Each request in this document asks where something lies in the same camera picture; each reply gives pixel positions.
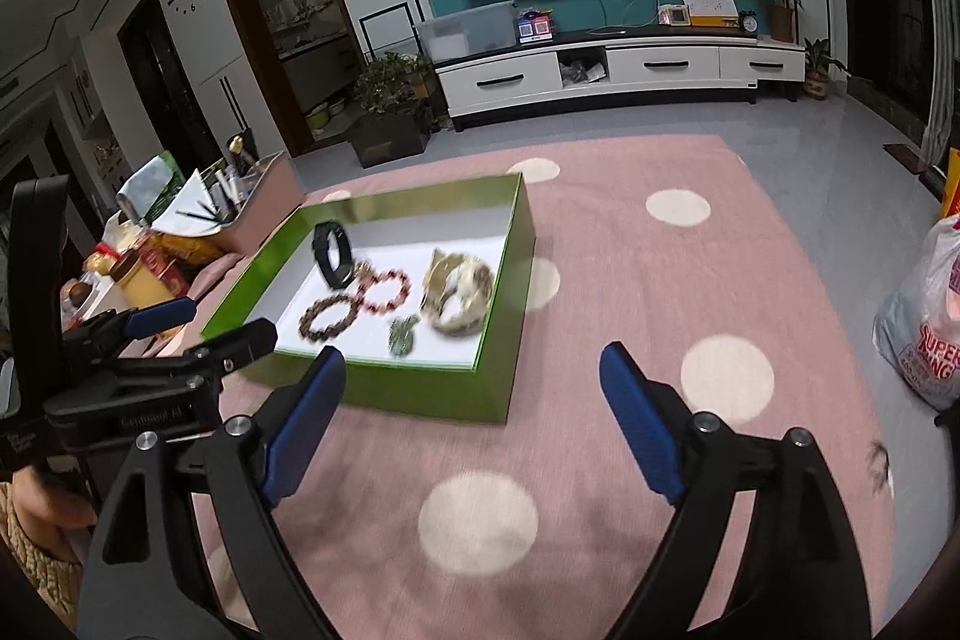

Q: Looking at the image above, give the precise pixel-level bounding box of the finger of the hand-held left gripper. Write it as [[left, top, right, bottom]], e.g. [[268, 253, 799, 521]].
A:
[[75, 297, 198, 356], [180, 319, 278, 378]]

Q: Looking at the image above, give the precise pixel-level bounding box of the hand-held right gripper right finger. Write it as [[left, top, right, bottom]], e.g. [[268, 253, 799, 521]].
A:
[[598, 341, 875, 640]]

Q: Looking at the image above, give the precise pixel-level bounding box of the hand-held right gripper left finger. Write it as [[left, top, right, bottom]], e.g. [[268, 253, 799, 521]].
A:
[[77, 346, 347, 640]]

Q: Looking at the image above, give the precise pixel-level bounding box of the brown wooden bead bracelet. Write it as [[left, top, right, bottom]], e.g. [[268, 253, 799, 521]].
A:
[[298, 291, 357, 341]]

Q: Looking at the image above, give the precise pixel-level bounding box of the green box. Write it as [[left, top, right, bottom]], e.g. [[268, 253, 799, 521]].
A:
[[199, 173, 537, 425]]

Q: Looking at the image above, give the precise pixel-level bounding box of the green jade pendant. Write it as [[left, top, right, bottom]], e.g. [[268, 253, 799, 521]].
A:
[[386, 316, 422, 357]]

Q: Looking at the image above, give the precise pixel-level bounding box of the dark red bead bracelet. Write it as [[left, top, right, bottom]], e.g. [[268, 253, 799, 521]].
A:
[[358, 270, 413, 315]]

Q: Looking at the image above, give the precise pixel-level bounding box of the cream bead bracelet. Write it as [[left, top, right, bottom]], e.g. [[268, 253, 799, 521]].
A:
[[420, 248, 496, 339]]

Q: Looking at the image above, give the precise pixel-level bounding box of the person's left forearm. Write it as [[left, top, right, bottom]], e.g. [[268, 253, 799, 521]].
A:
[[0, 482, 83, 630]]

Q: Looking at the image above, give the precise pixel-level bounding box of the person's left hand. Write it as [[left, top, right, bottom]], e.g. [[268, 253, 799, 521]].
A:
[[11, 464, 98, 562]]

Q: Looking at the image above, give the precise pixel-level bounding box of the yellow jar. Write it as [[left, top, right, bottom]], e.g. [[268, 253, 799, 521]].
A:
[[112, 250, 177, 311]]

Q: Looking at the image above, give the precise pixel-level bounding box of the black wristband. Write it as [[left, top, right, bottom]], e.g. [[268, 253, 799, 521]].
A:
[[311, 221, 359, 290]]

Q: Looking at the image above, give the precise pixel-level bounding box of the green white bag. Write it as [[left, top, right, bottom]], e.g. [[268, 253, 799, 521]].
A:
[[116, 154, 188, 221]]

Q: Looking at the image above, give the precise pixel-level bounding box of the pink desk organizer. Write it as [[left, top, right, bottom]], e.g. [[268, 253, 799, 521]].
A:
[[161, 151, 305, 255]]

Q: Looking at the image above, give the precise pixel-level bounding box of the pink dotted mat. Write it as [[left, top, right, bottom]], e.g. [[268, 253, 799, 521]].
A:
[[187, 134, 901, 640]]

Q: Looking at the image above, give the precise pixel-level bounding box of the large potted plant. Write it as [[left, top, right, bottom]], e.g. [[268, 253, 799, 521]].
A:
[[351, 51, 440, 169]]

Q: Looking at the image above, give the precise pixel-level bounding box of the white plastic bag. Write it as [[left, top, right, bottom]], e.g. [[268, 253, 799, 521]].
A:
[[874, 216, 960, 412]]

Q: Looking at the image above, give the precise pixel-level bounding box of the white television cabinet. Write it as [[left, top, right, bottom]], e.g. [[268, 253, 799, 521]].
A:
[[435, 29, 807, 133]]

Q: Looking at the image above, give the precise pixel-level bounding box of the clear storage box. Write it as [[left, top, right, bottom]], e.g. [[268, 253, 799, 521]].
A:
[[414, 1, 520, 62]]

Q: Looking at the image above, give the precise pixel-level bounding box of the small potted plant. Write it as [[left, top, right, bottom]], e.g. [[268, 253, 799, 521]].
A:
[[802, 36, 852, 101]]

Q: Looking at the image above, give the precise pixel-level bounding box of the yellow white box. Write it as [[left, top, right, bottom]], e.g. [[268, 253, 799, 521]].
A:
[[681, 0, 740, 28]]

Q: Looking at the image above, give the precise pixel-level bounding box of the tall potted plant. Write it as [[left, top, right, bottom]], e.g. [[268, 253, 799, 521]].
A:
[[756, 0, 807, 43]]

